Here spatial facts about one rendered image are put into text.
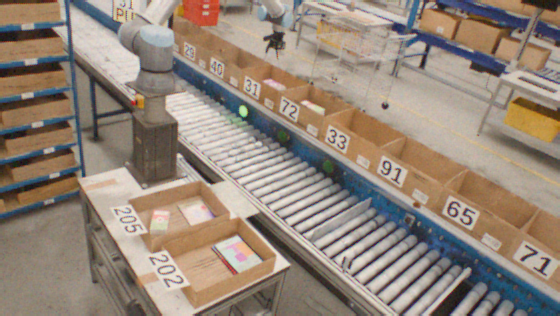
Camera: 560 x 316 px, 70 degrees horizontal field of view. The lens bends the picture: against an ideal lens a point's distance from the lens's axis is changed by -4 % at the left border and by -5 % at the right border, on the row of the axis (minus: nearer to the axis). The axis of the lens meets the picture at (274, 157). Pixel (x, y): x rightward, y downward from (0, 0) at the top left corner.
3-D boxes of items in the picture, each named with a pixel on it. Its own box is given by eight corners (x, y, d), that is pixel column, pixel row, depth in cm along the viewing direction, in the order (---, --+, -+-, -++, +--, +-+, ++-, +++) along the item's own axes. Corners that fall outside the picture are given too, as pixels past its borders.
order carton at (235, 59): (207, 72, 319) (208, 50, 310) (237, 67, 337) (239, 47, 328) (238, 91, 296) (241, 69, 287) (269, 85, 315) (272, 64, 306)
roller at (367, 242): (326, 266, 190) (329, 259, 187) (389, 224, 223) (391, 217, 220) (334, 273, 187) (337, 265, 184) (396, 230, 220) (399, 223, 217)
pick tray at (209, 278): (160, 261, 171) (160, 244, 166) (237, 231, 193) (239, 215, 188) (194, 310, 153) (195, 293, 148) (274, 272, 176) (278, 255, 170)
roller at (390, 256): (348, 284, 182) (351, 276, 180) (409, 238, 215) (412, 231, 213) (356, 291, 180) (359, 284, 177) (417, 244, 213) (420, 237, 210)
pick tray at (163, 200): (127, 216, 190) (126, 199, 185) (200, 195, 212) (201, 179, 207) (152, 256, 172) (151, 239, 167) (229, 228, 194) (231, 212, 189)
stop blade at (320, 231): (310, 243, 199) (313, 229, 194) (366, 210, 228) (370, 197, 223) (311, 244, 198) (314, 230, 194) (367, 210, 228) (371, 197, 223)
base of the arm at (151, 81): (149, 95, 186) (149, 74, 181) (127, 82, 196) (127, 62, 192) (183, 89, 199) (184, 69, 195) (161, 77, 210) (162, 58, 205)
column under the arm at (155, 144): (142, 190, 208) (141, 133, 191) (122, 164, 224) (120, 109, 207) (188, 177, 223) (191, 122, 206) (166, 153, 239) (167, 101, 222)
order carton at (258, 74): (238, 91, 296) (241, 69, 288) (268, 85, 315) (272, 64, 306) (275, 114, 274) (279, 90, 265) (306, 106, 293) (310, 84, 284)
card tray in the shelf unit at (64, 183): (19, 206, 269) (17, 194, 264) (6, 183, 286) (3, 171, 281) (79, 187, 295) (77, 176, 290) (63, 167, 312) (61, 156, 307)
